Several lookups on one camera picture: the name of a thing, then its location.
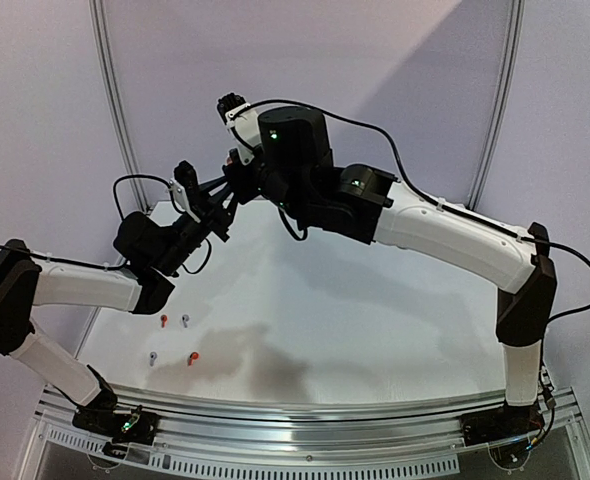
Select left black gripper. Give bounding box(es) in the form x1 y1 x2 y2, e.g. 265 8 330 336
154 177 236 276

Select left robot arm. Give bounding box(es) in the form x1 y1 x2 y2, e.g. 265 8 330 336
0 178 239 434

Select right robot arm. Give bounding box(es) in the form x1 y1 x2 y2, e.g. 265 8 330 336
218 100 557 436

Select red earbud front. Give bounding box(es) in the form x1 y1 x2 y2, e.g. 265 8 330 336
187 352 199 366

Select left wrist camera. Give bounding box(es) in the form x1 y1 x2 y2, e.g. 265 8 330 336
170 160 201 223

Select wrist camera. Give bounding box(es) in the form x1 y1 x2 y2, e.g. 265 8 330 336
217 93 261 166
170 160 201 223

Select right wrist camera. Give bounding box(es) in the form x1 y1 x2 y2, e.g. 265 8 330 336
217 93 261 166

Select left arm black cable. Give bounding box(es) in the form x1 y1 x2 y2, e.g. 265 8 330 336
112 173 214 275

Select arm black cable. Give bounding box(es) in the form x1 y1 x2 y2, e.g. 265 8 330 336
112 173 214 275
247 98 590 321

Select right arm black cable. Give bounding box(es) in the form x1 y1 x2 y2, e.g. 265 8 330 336
247 98 590 321

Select left aluminium corner post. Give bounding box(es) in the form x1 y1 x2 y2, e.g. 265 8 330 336
87 0 149 211

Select aluminium corner post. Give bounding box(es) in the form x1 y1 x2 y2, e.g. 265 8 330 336
87 0 149 211
466 0 525 210

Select aluminium front rail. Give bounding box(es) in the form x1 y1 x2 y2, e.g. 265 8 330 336
20 388 590 479

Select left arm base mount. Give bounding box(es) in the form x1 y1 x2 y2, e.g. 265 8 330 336
72 403 161 445

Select right aluminium corner post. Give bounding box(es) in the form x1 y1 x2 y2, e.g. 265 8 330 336
466 0 525 210

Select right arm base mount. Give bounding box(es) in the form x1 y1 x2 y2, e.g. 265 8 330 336
459 404 544 446

